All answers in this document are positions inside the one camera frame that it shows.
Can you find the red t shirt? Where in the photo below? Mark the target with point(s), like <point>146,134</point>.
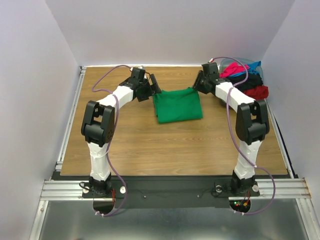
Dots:
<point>258,93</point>

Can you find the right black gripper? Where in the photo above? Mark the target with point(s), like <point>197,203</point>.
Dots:
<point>200,82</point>

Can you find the aluminium frame rail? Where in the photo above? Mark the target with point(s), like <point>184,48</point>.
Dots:
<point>281,188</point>

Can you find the black t shirt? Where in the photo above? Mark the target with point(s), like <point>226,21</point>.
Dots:
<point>253,80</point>

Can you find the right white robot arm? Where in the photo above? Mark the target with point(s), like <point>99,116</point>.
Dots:
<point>251,125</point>

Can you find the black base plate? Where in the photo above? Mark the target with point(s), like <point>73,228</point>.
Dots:
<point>219,197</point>

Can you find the blue t shirt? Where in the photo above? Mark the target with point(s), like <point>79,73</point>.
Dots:
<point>253,68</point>

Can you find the pink t shirt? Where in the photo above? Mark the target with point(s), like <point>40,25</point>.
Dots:
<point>234,70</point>

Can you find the grey plastic laundry basket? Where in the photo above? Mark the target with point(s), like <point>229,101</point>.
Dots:
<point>250,62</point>

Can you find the green t shirt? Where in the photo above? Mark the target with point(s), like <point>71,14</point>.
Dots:
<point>177,106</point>

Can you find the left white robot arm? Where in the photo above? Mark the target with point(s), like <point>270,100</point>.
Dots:
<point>99,124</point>

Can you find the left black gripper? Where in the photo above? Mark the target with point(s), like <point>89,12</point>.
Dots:
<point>153,88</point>

